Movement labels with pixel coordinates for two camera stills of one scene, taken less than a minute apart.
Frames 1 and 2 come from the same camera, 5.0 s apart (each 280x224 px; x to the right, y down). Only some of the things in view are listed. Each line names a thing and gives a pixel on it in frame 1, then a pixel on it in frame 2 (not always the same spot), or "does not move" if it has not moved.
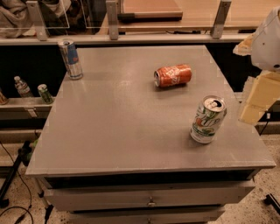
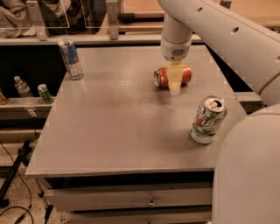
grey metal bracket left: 38,22 does not move
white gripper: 267,44 to 175,51
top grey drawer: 180,194 does not move
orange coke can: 172,74 does not move
